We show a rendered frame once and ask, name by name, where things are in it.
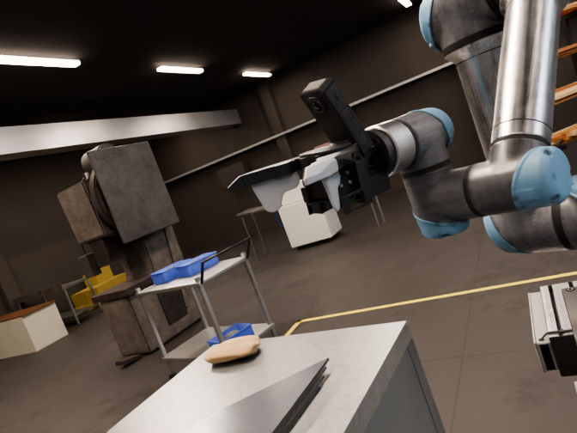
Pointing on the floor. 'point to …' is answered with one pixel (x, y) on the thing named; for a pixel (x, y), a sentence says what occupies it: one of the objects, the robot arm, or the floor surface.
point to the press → (129, 242)
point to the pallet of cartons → (100, 283)
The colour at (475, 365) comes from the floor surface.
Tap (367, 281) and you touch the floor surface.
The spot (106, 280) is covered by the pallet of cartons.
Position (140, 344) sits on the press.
